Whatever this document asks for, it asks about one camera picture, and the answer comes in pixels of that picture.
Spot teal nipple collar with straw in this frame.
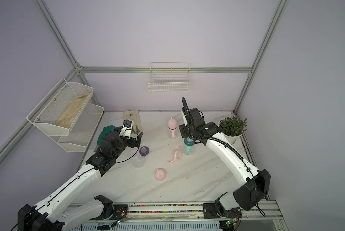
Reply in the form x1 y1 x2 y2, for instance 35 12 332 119
184 137 195 146

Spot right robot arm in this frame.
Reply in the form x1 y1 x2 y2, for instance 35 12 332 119
179 122 271 211

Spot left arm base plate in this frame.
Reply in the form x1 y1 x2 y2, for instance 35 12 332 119
98 204 128 220

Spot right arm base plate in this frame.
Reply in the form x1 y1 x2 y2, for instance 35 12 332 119
202 203 242 219

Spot lower white mesh shelf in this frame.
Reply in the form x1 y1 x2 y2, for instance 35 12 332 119
57 103 104 153

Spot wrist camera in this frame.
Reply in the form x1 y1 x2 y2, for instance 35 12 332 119
182 107 191 127
119 119 134 140

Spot aluminium front rail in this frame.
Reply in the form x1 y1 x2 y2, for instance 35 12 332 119
44 200 283 223

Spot white wire wall basket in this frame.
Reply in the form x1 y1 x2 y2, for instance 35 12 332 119
148 62 191 93

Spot green rubber glove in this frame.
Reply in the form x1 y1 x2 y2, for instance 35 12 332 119
94 125 115 152

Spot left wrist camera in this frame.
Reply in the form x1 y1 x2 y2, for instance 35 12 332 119
119 119 134 140

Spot upper white mesh shelf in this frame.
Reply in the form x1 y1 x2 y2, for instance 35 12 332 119
27 79 93 136

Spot white mesh shelf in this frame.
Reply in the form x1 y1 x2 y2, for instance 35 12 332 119
57 103 104 153
27 79 93 136

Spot purple nipple collar far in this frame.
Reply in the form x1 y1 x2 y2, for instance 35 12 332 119
139 146 150 157

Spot pink bottle cap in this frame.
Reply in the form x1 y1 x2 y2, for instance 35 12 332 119
168 118 178 130
155 168 167 182

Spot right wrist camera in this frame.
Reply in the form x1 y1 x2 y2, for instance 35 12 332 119
182 107 191 127

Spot beige glove green fingertips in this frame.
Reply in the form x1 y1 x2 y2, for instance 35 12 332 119
123 110 143 133

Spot clear baby bottle far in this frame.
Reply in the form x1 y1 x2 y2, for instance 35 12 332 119
132 154 146 168

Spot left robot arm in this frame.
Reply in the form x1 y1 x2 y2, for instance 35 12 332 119
13 131 143 231

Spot beige glove in shelf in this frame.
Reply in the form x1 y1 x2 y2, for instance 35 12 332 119
55 93 90 129

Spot potted green plant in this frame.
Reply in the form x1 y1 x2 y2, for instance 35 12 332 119
219 116 247 144

